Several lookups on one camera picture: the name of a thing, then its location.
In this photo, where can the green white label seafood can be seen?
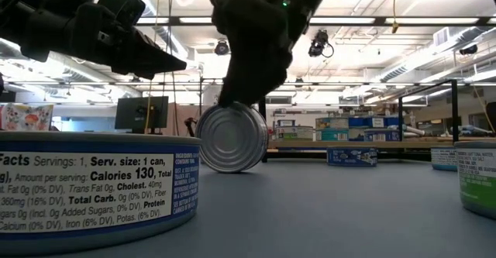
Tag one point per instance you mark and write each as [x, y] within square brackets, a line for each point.
[478, 180]
[294, 133]

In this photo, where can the black monitor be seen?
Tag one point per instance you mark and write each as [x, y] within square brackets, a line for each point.
[131, 112]

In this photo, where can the blue table mat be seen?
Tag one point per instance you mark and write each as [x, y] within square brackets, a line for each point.
[310, 211]

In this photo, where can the blue label seafood can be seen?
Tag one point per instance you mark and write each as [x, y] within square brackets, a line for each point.
[381, 135]
[352, 157]
[97, 196]

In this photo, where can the black metal shelf frame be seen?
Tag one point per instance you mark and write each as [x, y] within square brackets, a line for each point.
[454, 111]

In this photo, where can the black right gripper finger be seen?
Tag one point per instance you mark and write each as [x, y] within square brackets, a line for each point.
[280, 70]
[244, 80]

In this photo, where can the silver seafood can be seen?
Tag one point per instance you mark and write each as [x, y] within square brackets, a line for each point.
[232, 142]

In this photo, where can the blue storage bins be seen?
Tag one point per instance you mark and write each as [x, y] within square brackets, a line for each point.
[364, 121]

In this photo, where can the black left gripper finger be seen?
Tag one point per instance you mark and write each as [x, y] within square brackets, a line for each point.
[135, 73]
[147, 56]

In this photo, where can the wooden shelf board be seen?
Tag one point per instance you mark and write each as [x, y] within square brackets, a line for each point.
[410, 144]

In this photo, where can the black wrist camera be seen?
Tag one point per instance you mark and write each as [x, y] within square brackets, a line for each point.
[124, 2]
[224, 6]

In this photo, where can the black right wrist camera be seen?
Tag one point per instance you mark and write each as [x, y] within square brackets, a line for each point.
[224, 6]

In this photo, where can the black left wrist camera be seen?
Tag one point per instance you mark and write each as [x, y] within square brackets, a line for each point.
[124, 2]

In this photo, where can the black overhead camera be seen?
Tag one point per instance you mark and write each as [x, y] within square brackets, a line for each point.
[221, 48]

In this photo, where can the floral printed cloth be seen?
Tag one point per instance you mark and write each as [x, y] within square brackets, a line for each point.
[25, 116]

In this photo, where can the overhead light bar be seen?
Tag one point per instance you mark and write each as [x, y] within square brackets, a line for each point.
[426, 20]

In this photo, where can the black background robot arm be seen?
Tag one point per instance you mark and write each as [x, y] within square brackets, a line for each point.
[190, 126]

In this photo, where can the black ceiling device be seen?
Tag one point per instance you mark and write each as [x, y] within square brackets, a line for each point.
[319, 43]

